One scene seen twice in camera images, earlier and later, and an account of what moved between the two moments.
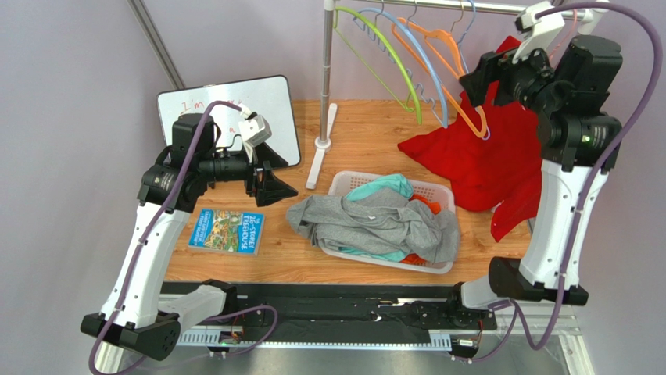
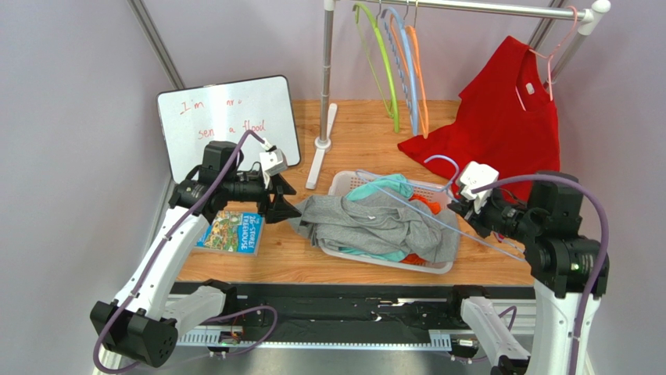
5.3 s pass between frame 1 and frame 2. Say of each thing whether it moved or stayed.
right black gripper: moved
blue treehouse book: stayed
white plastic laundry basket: stayed
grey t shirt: stayed
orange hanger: moved
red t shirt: stayed
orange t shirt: stayed
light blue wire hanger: moved
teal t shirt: stayed
